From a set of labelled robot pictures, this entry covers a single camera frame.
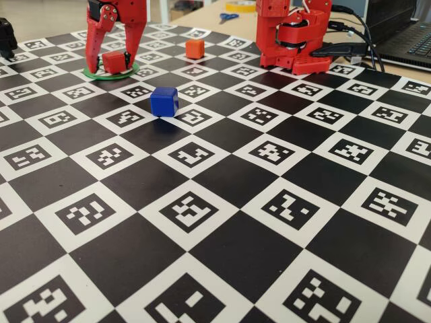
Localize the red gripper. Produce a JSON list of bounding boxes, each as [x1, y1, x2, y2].
[[85, 0, 148, 73]]

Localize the red cube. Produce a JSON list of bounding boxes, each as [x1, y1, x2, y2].
[[102, 50, 127, 75]]

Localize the grey blue panel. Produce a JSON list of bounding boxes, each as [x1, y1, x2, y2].
[[331, 0, 368, 17]]

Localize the yellow tape roll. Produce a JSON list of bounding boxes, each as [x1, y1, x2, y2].
[[225, 0, 257, 13]]

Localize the blue cube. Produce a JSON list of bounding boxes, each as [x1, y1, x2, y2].
[[150, 86, 178, 118]]

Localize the black laptop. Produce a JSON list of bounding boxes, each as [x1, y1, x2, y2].
[[365, 0, 431, 70]]

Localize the blue handled scissors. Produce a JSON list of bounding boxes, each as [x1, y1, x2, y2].
[[218, 12, 240, 25]]

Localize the black cable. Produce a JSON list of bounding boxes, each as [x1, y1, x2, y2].
[[331, 5, 387, 72], [328, 21, 378, 70]]

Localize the orange cube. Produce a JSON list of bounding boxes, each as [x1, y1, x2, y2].
[[185, 38, 205, 60]]

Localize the green ring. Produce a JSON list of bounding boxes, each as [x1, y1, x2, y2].
[[82, 60, 141, 81]]

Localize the black table clamp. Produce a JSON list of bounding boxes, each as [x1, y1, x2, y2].
[[312, 43, 367, 57]]

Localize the brown cardboard box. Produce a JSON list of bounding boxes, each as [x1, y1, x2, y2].
[[170, 0, 205, 22]]

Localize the black plastic device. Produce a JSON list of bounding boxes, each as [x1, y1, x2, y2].
[[0, 17, 18, 62]]

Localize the black white marker checkerboard mat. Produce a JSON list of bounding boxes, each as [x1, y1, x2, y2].
[[0, 20, 431, 323]]

